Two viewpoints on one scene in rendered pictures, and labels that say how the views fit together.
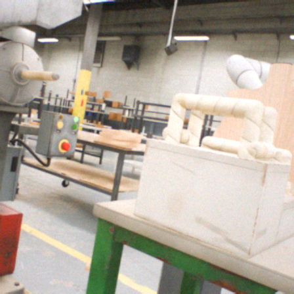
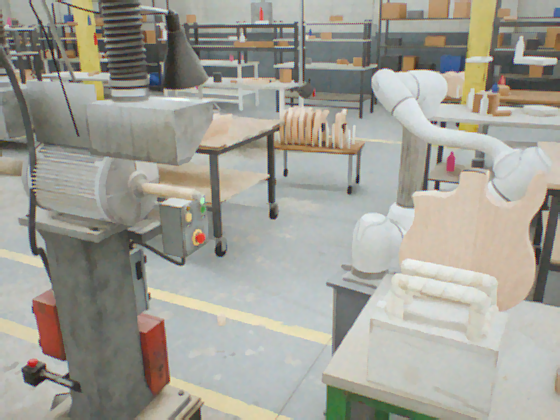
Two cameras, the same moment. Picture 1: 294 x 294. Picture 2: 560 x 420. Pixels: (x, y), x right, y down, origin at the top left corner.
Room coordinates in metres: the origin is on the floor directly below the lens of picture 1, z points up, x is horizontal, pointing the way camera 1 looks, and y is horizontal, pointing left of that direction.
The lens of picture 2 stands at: (-0.20, 0.36, 1.74)
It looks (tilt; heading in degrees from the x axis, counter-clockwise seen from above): 20 degrees down; 351
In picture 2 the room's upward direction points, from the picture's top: 1 degrees counter-clockwise
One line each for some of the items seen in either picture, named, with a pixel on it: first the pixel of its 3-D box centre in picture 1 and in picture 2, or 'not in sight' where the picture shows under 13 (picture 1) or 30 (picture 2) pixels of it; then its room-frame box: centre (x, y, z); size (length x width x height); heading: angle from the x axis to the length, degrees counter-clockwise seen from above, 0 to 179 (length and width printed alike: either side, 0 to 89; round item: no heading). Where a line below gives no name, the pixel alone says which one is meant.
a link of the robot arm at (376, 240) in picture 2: not in sight; (373, 240); (1.69, -0.35, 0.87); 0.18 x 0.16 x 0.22; 114
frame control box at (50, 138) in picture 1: (44, 138); (166, 230); (1.66, 0.48, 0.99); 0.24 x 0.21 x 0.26; 54
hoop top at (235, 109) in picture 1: (214, 104); (437, 289); (0.70, -0.12, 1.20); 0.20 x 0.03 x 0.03; 52
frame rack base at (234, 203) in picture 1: (209, 191); (434, 349); (0.74, -0.15, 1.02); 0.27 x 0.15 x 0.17; 53
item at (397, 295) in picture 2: (176, 122); (396, 299); (0.75, -0.06, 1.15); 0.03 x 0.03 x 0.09
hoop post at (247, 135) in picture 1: (250, 133); (476, 318); (0.65, -0.19, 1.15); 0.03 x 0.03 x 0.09
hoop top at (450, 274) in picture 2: (231, 110); (445, 273); (0.77, -0.17, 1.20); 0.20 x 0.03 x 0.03; 52
